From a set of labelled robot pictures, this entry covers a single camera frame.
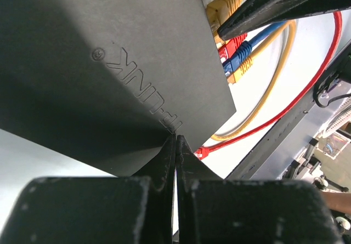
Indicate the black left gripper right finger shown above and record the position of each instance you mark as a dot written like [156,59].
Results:
[214,210]

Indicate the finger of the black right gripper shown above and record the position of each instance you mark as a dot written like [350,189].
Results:
[253,14]

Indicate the black network switch box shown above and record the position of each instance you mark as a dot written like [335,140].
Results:
[106,82]

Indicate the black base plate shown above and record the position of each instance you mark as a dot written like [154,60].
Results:
[285,141]

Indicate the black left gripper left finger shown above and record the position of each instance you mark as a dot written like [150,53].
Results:
[135,209]

